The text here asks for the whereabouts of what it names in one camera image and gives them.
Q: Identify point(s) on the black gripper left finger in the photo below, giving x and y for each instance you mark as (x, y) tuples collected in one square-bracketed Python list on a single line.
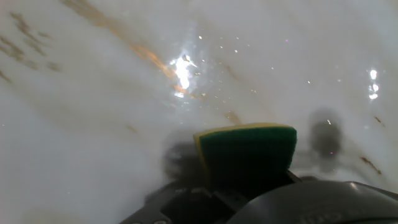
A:
[(186, 208)]

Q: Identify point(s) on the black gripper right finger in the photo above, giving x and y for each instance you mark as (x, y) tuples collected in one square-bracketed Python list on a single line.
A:
[(293, 178)]

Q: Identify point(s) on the green yellow sponge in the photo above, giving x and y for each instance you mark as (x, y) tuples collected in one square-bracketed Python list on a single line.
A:
[(245, 149)]

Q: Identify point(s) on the marble pattern board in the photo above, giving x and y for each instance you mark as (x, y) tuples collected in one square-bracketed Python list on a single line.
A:
[(77, 140)]

